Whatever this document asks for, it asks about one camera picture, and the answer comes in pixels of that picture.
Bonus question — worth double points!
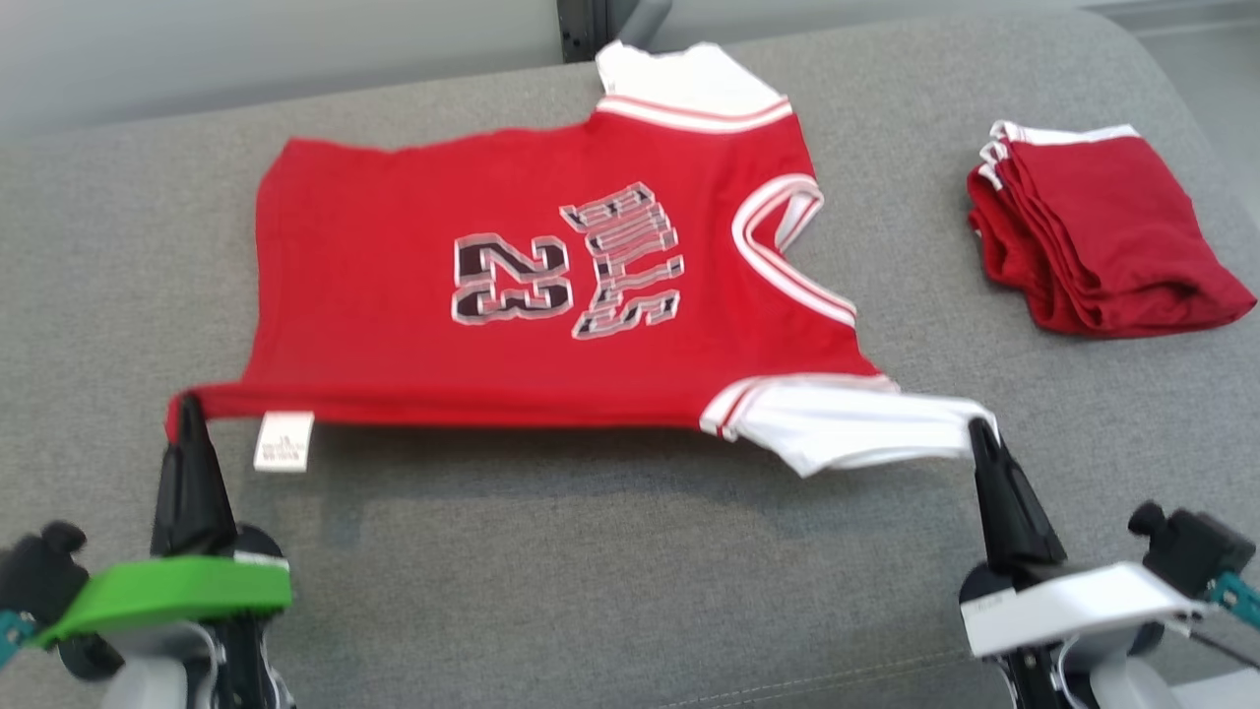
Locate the red Bulls basketball shorts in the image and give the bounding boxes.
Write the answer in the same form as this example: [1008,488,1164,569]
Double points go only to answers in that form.
[966,119,1259,340]

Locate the grey baseboard strip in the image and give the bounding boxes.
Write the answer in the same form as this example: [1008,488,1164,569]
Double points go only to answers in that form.
[1083,0,1260,32]

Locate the grey fabric sofa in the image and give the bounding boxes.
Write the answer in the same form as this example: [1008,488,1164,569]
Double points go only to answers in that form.
[0,10,1260,709]

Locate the right black cable teal plug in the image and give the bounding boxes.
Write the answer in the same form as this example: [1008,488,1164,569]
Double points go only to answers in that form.
[1186,571,1260,656]

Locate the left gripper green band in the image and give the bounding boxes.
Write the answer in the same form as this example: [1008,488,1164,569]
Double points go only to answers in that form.
[30,394,294,651]

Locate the left black cable teal plug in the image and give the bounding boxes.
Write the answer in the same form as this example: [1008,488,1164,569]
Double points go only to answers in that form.
[0,608,38,673]

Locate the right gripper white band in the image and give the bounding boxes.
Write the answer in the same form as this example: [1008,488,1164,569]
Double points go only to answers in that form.
[959,418,1208,660]

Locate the black cable teal plug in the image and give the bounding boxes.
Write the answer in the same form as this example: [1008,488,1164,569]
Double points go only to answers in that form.
[1186,571,1260,656]
[0,608,38,673]

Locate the red Bulls basketball jersey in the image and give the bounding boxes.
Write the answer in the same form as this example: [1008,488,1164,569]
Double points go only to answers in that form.
[163,39,1001,480]

